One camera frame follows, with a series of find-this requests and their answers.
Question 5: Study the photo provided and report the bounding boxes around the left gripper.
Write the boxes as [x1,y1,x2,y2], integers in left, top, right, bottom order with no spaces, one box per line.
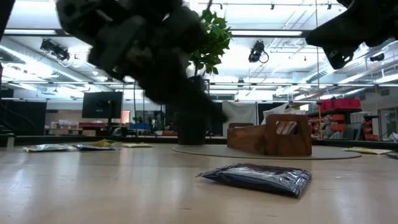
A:
[89,8,230,124]

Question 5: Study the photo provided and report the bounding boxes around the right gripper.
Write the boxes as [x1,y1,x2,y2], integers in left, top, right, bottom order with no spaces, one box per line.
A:
[305,0,398,70]

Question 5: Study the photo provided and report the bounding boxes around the green plant in black pot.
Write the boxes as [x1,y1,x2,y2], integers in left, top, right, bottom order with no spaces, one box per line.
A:
[175,9,233,146]

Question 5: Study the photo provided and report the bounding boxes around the white paper sheet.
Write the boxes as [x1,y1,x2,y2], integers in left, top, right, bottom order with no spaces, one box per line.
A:
[262,102,290,124]

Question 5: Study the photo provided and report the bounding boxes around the black ceiling device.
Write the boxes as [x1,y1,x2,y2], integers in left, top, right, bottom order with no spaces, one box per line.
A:
[39,38,71,62]

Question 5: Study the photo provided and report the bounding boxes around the black overhead camera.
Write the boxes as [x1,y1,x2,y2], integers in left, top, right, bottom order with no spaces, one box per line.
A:
[248,40,270,64]

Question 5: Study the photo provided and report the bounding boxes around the black metal table frame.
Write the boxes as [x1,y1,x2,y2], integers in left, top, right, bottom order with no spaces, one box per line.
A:
[0,133,398,149]

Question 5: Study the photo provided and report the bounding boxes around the black storage shelf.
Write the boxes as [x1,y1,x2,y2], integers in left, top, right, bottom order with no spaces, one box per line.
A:
[307,107,381,141]

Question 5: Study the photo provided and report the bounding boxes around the red storage bin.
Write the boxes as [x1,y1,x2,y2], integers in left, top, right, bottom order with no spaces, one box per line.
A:
[320,99,336,111]
[333,98,362,110]

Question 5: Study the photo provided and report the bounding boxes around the wooden tea organizer box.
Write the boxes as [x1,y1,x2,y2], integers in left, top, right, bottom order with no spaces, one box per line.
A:
[226,113,313,157]

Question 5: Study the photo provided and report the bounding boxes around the white hanging sheet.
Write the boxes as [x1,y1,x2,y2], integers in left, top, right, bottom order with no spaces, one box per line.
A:
[221,100,257,138]

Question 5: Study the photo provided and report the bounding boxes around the black monitor on stand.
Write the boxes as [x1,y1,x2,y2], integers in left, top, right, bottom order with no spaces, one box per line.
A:
[81,91,124,119]

